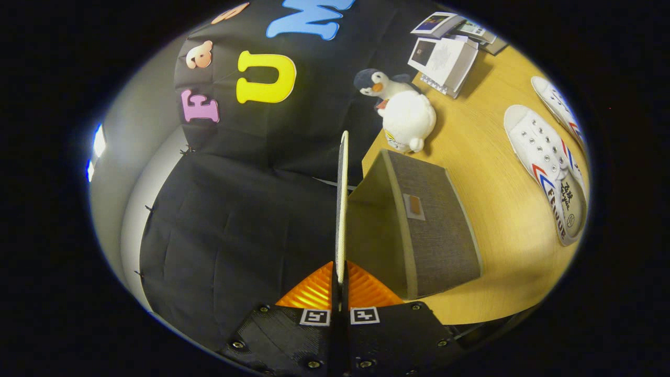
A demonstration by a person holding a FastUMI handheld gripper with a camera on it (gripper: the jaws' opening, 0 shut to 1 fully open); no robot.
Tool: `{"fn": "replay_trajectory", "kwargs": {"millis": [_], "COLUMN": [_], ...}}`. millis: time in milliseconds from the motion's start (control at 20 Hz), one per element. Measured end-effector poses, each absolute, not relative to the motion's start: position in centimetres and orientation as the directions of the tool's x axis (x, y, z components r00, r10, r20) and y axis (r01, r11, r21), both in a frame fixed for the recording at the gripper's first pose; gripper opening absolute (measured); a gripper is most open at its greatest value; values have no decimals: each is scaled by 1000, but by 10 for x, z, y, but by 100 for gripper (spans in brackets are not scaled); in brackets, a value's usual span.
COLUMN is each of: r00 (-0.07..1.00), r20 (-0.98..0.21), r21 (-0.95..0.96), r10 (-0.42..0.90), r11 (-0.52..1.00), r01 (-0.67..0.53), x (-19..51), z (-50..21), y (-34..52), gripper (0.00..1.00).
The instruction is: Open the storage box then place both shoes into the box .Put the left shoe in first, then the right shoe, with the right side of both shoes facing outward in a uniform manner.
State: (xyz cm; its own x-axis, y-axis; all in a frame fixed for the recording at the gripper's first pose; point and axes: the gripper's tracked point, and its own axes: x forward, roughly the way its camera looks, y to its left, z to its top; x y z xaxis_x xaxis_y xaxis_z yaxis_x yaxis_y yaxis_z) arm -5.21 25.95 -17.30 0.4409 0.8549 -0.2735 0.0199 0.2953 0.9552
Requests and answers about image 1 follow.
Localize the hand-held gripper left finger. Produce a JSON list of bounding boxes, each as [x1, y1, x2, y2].
[[220, 261, 341, 377]]

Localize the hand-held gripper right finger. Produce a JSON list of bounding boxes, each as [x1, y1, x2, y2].
[[343, 261, 466, 377]]

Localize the grey fabric storage box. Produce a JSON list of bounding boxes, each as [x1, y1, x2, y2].
[[335, 131, 482, 300]]

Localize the white canvas shoe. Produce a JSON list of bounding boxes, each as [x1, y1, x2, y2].
[[531, 76, 588, 152], [504, 105, 588, 247]]

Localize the white plush toy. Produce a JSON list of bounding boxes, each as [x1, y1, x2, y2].
[[382, 90, 438, 154]]

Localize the penguin plush toy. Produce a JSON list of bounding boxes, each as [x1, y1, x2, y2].
[[353, 68, 422, 103]]

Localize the large ceiling light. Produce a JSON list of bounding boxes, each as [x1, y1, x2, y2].
[[92, 123, 107, 158]]

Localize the white book with dark picture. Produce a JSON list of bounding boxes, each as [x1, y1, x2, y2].
[[407, 37, 479, 99]]

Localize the dark-covered book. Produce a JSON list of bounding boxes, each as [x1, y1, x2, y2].
[[482, 37, 509, 56]]

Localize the book with teal cover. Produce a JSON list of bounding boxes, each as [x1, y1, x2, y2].
[[455, 20, 498, 45]]

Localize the book with blue picture cover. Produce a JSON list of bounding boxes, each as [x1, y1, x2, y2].
[[411, 12, 466, 38]]

